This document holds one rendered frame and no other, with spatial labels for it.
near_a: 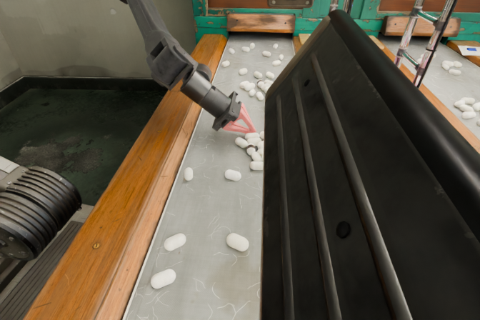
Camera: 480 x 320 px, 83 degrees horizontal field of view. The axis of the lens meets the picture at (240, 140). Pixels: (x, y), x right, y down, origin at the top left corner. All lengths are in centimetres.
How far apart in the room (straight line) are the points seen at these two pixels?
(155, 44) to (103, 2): 187
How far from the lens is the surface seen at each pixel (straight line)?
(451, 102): 104
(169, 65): 60
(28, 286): 90
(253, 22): 130
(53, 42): 284
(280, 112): 15
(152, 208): 53
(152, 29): 68
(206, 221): 51
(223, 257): 47
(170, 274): 45
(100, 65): 272
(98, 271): 48
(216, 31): 138
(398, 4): 146
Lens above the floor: 115
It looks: 37 degrees down
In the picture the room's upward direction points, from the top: straight up
